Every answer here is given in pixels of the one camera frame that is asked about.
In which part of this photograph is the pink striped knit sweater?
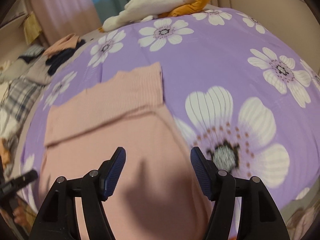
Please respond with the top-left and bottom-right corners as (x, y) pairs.
(39, 63), (212, 239)

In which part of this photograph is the dark navy clothes pile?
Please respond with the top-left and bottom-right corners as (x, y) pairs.
(46, 39), (86, 76)

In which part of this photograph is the pink folded clothes pile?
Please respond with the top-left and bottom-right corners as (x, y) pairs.
(43, 33), (80, 57)

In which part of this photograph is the person left hand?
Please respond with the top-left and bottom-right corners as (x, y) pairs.
(13, 198), (36, 227)

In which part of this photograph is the plaid grey blanket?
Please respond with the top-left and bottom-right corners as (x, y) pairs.
(1, 79), (43, 140)

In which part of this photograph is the purple floral bed sheet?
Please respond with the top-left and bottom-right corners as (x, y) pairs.
(19, 7), (320, 238)

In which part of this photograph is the grey pillow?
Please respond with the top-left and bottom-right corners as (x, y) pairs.
(1, 57), (54, 85)

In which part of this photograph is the striped blue pillow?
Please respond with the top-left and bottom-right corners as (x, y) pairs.
(18, 44), (45, 63)

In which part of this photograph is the yellow curtain tassel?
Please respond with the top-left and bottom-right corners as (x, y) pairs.
(23, 11), (42, 45)

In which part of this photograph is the pink curtain left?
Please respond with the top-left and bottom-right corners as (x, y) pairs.
(29, 0), (101, 45)

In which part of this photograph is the white goose plush toy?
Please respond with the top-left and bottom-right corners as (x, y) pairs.
(99, 0), (211, 33)

